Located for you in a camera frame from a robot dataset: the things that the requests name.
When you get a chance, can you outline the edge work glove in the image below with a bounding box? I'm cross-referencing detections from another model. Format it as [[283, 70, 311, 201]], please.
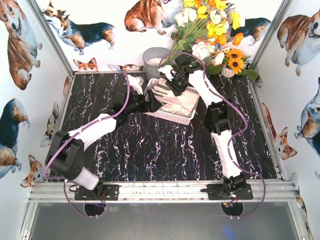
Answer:
[[151, 78, 191, 108]]

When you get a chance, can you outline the white plastic storage basket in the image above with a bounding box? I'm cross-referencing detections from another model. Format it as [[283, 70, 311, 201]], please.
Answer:
[[145, 78, 200, 126]]

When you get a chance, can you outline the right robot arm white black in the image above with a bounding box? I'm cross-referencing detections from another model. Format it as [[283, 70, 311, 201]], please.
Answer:
[[159, 52, 244, 188]]

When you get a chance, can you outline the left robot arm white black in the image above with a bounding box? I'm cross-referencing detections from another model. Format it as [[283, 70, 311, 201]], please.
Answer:
[[43, 90, 162, 191]]

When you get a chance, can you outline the grey metal bucket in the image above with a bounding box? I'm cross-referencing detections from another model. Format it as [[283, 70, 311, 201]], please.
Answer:
[[142, 47, 170, 81]]

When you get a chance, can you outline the artificial flower bouquet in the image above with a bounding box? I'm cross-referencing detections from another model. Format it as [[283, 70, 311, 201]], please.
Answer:
[[159, 0, 262, 80]]

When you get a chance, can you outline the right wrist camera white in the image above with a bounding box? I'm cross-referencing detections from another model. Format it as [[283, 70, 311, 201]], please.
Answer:
[[157, 65, 177, 81]]

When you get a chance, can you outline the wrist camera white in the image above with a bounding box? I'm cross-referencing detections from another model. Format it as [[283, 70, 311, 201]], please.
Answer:
[[127, 75, 143, 95], [157, 65, 177, 81]]

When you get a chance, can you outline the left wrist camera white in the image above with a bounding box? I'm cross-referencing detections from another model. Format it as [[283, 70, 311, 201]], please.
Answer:
[[127, 75, 143, 95]]

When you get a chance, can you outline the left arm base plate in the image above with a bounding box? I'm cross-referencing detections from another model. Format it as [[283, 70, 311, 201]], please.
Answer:
[[74, 184, 120, 201]]

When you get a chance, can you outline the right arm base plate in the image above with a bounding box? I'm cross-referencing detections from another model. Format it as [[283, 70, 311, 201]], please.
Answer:
[[200, 184, 254, 200]]

